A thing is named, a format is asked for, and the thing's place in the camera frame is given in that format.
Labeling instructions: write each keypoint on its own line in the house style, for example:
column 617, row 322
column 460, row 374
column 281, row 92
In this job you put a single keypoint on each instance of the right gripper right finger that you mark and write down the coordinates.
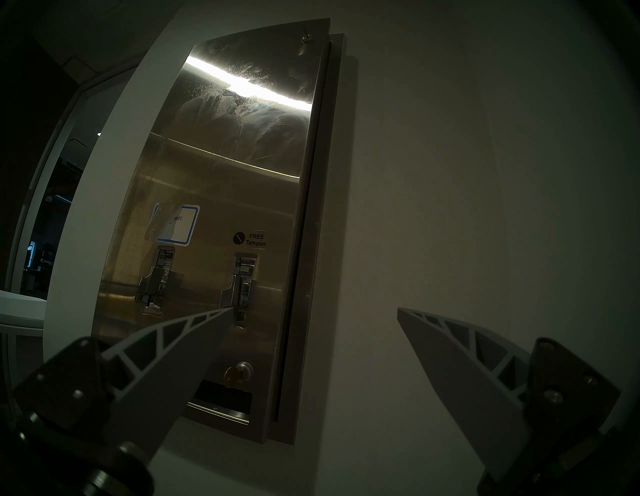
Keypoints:
column 480, row 395

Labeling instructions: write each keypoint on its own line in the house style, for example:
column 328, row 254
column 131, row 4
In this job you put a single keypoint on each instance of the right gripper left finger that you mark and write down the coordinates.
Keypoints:
column 150, row 380

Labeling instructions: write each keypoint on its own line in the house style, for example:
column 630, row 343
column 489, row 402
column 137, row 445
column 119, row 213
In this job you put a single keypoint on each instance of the brass key in lock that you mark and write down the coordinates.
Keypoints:
column 237, row 374

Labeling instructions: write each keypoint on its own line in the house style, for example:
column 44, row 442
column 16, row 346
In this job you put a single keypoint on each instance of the chrome dispenser lever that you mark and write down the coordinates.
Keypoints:
column 242, row 285
column 155, row 285

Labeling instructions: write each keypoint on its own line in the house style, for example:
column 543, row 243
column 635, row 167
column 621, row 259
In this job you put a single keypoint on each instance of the white side table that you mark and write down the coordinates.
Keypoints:
column 20, row 307

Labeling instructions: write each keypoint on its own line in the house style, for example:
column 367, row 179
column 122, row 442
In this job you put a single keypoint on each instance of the blue bordered white sticker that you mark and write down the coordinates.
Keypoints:
column 175, row 225

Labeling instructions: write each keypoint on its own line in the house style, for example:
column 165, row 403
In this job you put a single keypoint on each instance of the free tampon label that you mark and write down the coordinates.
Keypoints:
column 252, row 239

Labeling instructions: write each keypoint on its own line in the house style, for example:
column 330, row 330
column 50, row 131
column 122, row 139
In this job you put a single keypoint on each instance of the stainless steel wall dispenser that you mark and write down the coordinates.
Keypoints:
column 225, row 210

